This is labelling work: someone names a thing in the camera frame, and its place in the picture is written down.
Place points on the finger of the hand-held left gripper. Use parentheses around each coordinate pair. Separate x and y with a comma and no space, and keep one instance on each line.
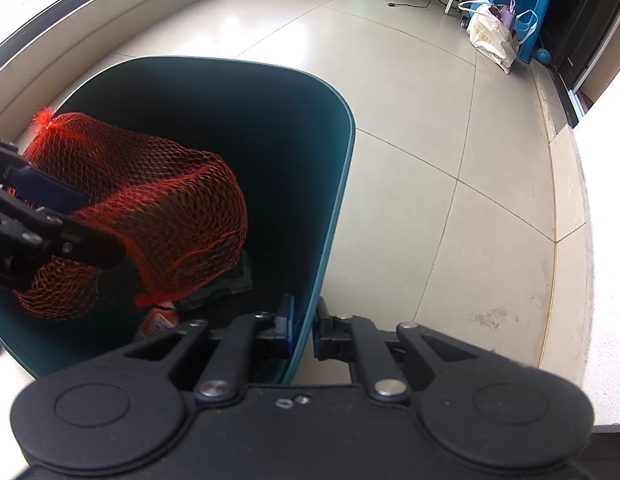
(45,187)
(65,240)

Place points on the teal plastic trash bin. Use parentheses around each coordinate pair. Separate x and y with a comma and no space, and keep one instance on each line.
(270,125)

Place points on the purple bag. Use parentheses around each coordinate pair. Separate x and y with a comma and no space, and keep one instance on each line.
(505,15)

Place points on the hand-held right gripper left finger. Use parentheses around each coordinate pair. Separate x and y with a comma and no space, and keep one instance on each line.
(287,321)

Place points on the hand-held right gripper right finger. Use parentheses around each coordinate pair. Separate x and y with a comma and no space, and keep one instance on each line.
(319,332)

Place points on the white tote bag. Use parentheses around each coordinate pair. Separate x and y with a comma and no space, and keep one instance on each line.
(490,40)

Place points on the red snack packet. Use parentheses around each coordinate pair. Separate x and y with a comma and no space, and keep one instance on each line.
(160,321)

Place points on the red mesh net bag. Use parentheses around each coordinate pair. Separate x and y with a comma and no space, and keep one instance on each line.
(165,195)

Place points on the small blue ball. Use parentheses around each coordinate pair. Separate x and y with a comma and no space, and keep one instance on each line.
(544,57)

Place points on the dark flat packet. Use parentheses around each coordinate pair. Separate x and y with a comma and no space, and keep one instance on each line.
(225,282)

